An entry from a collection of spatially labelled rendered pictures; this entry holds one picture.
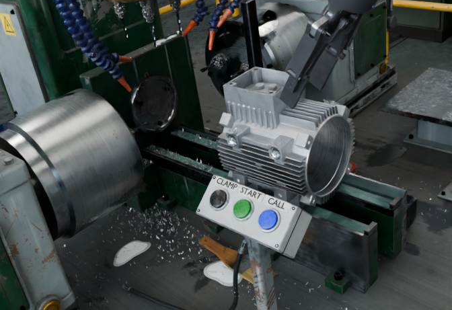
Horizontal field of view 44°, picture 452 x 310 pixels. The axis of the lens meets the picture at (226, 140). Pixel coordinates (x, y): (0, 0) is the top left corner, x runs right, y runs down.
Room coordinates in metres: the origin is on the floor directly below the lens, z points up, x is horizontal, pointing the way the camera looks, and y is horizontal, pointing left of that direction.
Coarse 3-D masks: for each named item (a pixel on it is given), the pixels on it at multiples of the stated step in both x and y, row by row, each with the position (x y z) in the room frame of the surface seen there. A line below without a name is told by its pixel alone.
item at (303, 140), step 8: (336, 104) 0.93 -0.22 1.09; (224, 112) 0.97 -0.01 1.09; (344, 112) 0.92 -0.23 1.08; (224, 120) 0.96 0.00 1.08; (232, 120) 0.96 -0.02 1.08; (304, 136) 0.84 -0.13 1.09; (296, 144) 0.84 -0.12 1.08; (304, 144) 0.83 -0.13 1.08; (232, 176) 0.96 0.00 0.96; (304, 200) 0.83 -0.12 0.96; (312, 200) 0.83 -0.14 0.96
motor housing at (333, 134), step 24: (288, 120) 0.89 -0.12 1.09; (312, 120) 0.87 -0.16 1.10; (336, 120) 0.94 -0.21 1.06; (264, 144) 0.88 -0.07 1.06; (312, 144) 0.84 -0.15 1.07; (336, 144) 0.95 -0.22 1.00; (240, 168) 0.91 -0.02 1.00; (264, 168) 0.87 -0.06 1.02; (288, 168) 0.83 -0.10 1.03; (312, 168) 0.95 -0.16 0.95; (336, 168) 0.92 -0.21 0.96; (312, 192) 0.83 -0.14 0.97
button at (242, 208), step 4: (240, 200) 0.69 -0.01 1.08; (244, 200) 0.69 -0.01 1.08; (236, 204) 0.69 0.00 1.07; (240, 204) 0.69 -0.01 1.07; (244, 204) 0.68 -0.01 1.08; (248, 204) 0.68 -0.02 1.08; (236, 208) 0.69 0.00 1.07; (240, 208) 0.68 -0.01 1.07; (244, 208) 0.68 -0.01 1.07; (248, 208) 0.68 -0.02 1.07; (236, 212) 0.68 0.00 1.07; (240, 212) 0.68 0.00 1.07; (244, 212) 0.67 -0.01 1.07; (248, 212) 0.67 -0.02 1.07; (236, 216) 0.68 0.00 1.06; (240, 216) 0.67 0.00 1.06; (244, 216) 0.67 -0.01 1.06
